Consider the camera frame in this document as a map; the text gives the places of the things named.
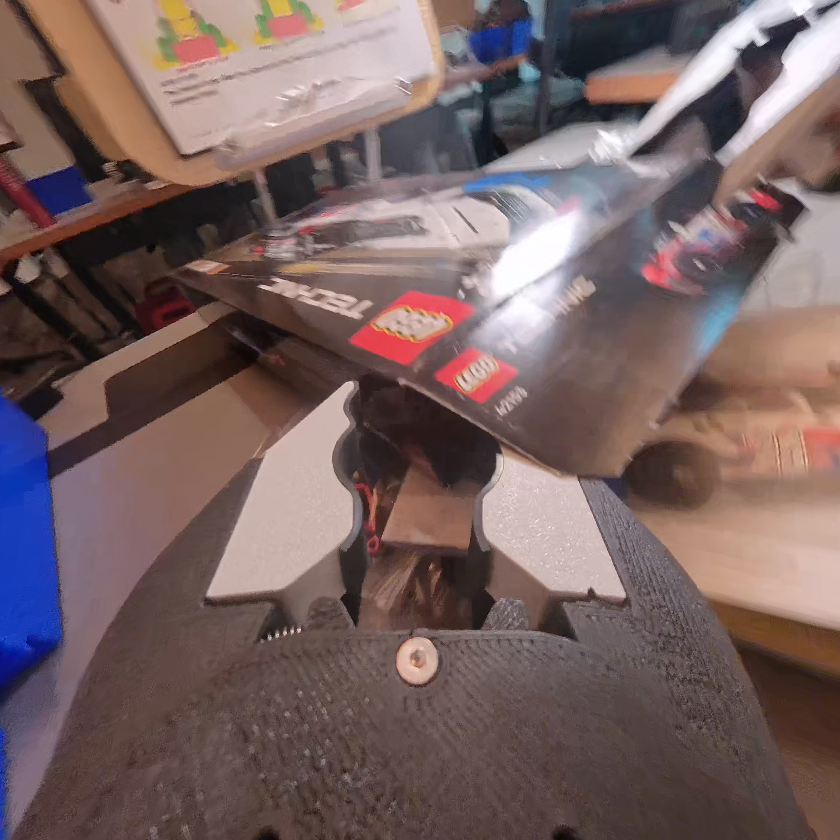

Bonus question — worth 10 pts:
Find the grey office desk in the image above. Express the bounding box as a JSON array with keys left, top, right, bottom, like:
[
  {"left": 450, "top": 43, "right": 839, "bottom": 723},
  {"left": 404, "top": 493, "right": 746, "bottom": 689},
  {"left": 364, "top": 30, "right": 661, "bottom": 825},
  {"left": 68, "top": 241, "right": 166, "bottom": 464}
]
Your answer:
[{"left": 0, "top": 180, "right": 204, "bottom": 263}]

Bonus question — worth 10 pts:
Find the red bag with handle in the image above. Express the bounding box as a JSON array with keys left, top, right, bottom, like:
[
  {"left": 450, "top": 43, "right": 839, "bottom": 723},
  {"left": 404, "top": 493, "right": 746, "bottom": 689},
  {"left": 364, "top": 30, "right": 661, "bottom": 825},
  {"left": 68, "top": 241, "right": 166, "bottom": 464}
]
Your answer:
[{"left": 134, "top": 279, "right": 198, "bottom": 336}]

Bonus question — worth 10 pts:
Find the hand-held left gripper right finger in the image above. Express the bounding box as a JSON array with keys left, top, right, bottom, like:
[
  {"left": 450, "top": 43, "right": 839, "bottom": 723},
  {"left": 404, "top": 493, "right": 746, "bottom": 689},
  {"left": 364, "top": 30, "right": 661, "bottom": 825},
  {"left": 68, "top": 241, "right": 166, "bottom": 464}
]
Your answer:
[{"left": 472, "top": 451, "right": 629, "bottom": 627}]

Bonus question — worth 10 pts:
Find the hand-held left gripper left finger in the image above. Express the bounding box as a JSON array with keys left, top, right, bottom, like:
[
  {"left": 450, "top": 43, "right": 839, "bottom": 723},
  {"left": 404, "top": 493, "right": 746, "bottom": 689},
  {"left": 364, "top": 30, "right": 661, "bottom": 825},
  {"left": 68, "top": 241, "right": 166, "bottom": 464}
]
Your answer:
[{"left": 205, "top": 381, "right": 365, "bottom": 608}]

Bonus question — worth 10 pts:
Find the white printed instruction sheet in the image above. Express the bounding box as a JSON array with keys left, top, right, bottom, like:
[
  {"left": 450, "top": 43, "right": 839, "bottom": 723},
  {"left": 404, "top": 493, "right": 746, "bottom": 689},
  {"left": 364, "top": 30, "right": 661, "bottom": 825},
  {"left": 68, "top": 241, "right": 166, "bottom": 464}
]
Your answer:
[{"left": 85, "top": 0, "right": 437, "bottom": 157}]

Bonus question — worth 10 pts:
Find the large blue plastic bin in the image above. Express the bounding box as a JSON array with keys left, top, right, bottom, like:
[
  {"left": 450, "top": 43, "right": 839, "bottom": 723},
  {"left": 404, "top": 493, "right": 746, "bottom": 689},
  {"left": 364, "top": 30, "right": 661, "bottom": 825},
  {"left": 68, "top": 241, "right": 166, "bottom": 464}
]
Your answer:
[{"left": 0, "top": 394, "right": 65, "bottom": 697}]

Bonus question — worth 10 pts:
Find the wooden board document stand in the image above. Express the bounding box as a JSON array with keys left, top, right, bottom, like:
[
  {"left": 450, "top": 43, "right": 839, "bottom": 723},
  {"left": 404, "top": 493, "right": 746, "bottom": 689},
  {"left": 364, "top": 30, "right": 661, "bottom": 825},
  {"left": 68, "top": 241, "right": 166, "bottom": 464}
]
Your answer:
[{"left": 20, "top": 0, "right": 447, "bottom": 227}]

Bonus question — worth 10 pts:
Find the black rubber tyre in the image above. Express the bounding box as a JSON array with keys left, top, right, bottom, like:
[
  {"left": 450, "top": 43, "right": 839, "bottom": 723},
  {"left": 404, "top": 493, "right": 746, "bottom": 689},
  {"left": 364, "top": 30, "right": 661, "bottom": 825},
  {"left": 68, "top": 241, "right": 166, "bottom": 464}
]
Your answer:
[{"left": 622, "top": 440, "right": 721, "bottom": 511}]

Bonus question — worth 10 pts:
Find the small blue plastic bin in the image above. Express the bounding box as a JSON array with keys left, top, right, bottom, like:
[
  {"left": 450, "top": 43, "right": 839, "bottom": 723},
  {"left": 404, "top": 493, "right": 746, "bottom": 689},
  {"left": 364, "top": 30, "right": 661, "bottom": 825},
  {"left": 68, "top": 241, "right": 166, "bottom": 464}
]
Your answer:
[{"left": 26, "top": 164, "right": 91, "bottom": 214}]

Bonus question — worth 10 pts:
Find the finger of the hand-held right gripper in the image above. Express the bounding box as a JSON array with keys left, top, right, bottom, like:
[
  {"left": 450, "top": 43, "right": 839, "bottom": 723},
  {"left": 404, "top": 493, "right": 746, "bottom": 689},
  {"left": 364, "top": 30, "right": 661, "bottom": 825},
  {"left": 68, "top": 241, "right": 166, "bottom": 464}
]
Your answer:
[
  {"left": 714, "top": 0, "right": 840, "bottom": 166},
  {"left": 626, "top": 0, "right": 782, "bottom": 161}
]

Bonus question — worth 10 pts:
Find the red water bottle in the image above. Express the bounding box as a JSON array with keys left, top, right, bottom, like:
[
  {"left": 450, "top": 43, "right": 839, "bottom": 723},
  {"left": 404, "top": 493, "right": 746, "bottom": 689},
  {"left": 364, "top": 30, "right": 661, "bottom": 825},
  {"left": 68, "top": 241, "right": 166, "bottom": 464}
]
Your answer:
[{"left": 0, "top": 157, "right": 56, "bottom": 227}]

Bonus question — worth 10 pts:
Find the black lego set box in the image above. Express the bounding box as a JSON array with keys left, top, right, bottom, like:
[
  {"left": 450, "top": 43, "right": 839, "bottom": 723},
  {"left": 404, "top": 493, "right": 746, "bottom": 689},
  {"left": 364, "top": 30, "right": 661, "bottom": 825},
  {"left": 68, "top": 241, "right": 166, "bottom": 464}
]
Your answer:
[{"left": 172, "top": 147, "right": 811, "bottom": 479}]

